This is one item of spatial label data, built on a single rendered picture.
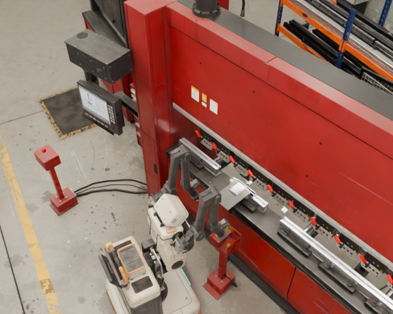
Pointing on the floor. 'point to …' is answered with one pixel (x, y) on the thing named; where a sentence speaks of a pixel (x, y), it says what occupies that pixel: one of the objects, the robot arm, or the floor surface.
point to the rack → (335, 37)
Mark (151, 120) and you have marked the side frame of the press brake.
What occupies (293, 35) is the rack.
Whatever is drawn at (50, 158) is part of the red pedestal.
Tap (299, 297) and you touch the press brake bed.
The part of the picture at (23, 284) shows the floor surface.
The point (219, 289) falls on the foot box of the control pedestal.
